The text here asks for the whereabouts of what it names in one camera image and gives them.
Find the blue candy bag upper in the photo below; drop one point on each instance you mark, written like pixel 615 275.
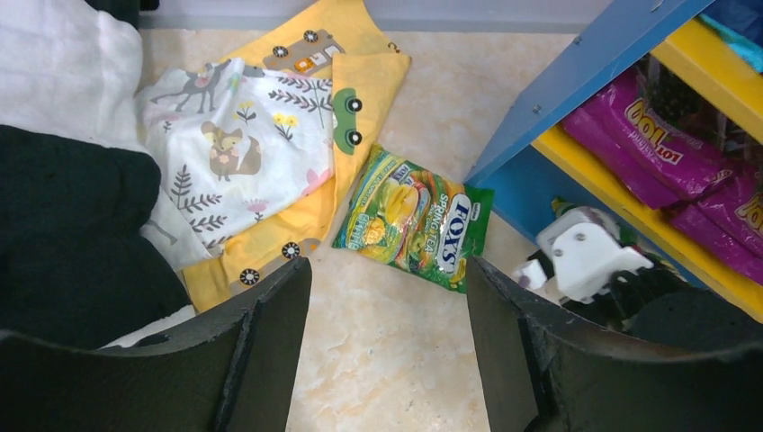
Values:
pixel 739 24

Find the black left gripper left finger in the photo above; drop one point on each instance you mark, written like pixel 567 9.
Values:
pixel 231 368

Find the black white checkered pillow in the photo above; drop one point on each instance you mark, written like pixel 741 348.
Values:
pixel 76 186

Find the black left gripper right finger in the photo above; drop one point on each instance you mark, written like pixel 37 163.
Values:
pixel 544 368

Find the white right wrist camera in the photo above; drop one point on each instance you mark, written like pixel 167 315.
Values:
pixel 585 253

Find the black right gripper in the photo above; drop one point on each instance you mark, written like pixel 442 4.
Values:
pixel 657 306

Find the green yellow candy bag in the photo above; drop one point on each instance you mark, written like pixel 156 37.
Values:
pixel 410 218

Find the purple candy bag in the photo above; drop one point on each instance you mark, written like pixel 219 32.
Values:
pixel 728 223
pixel 658 163

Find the yellow white printed cloth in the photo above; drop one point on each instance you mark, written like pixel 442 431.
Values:
pixel 258 150

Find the blue yellow pink shelf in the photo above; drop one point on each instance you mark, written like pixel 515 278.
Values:
pixel 695 82

